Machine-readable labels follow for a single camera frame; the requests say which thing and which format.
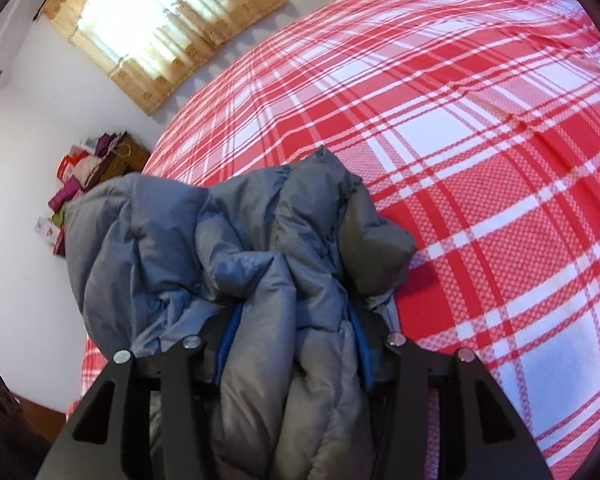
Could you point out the red plaid bed sheet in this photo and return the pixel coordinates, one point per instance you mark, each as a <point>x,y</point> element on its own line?
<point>455,160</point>

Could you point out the yellow patterned curtain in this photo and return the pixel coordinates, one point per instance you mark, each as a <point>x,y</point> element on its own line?
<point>160,25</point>

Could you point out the brown wooden cabinet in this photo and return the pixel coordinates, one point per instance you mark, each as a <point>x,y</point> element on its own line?
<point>125,157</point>

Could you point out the pile of colourful clothes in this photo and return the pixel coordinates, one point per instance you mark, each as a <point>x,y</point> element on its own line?
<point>82,175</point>

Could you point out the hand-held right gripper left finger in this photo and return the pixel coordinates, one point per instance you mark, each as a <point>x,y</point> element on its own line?
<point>232,332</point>

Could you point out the grey-blue puffer jacket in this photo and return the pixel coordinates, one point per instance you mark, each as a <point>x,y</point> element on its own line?
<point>260,270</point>

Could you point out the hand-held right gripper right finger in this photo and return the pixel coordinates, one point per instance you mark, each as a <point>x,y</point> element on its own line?
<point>362,345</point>

